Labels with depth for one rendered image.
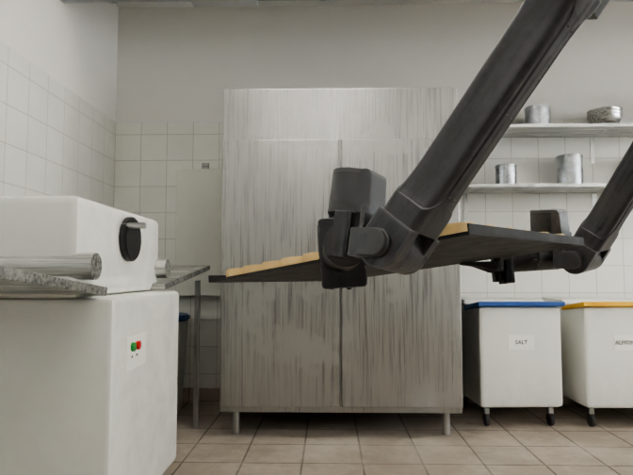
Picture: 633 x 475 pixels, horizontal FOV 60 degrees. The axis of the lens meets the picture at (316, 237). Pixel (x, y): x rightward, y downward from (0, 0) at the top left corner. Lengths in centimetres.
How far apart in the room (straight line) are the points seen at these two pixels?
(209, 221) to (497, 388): 228
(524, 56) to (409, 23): 393
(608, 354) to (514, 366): 57
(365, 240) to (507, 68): 24
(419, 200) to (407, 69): 381
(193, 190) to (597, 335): 290
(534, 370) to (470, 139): 314
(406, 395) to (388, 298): 56
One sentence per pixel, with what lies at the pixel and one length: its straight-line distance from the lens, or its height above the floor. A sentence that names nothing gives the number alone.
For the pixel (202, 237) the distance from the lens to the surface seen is 415.
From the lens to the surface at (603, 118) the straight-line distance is 444.
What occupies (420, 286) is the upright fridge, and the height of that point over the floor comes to 87.
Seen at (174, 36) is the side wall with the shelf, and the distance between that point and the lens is 464.
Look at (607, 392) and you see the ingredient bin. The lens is 389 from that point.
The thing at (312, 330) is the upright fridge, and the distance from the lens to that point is 320.
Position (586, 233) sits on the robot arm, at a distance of 116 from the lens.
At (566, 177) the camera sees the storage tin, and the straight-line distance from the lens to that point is 426.
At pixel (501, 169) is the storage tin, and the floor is 168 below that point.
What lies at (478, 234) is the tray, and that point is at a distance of 75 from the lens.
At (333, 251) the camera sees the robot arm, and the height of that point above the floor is 97.
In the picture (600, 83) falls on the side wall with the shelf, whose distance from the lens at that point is 479.
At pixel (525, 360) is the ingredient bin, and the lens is 368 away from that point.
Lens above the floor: 94
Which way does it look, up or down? 4 degrees up
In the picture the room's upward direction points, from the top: straight up
